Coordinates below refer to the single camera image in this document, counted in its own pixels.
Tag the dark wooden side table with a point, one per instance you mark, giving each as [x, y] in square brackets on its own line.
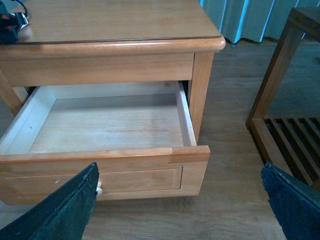
[285, 117]

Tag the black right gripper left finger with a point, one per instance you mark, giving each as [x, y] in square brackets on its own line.
[63, 215]

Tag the black gripper red marks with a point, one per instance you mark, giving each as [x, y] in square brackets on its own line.
[10, 25]

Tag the wooden nightstand cabinet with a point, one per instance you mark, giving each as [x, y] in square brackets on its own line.
[85, 41]

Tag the wooden drawer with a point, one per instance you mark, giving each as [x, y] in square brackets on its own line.
[140, 135]

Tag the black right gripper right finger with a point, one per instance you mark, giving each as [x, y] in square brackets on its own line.
[296, 206]

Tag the grey pleated curtain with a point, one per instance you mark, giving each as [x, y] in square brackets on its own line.
[252, 19]

